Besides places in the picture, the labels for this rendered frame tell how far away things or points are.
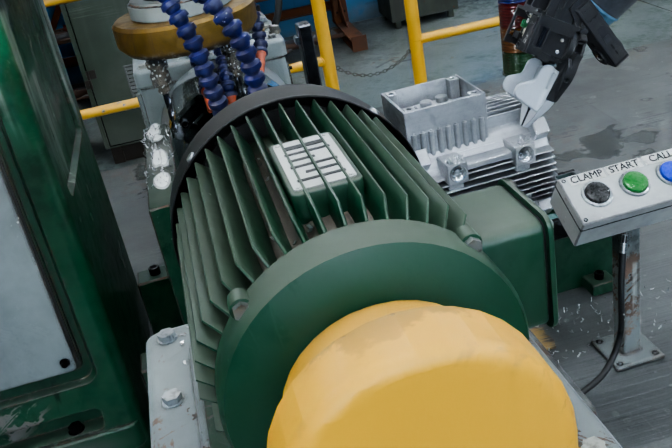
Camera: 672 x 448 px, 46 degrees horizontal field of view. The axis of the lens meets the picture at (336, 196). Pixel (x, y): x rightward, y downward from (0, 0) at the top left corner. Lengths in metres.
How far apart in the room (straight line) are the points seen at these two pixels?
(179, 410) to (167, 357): 0.07
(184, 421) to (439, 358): 0.33
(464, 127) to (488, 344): 0.82
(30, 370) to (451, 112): 0.63
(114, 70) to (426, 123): 3.30
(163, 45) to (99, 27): 3.28
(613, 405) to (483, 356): 0.79
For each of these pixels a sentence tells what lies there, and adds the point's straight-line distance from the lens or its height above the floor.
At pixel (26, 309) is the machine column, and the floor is 1.08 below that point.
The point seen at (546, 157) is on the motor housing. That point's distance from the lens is 1.15.
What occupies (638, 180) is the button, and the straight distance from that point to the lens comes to 1.02.
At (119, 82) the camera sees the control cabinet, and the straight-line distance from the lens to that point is 4.30.
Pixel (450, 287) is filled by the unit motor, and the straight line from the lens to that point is 0.37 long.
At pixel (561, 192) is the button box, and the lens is 1.00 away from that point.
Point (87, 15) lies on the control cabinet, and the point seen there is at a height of 0.81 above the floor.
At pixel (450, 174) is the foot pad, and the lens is 1.08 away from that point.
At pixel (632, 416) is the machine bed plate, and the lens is 1.08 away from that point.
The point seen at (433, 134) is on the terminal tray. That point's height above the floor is 1.11.
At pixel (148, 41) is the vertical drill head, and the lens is 0.97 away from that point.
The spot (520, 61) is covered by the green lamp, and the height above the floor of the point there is 1.06.
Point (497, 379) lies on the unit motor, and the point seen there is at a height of 1.33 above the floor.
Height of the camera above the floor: 1.53
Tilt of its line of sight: 26 degrees down
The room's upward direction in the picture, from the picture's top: 11 degrees counter-clockwise
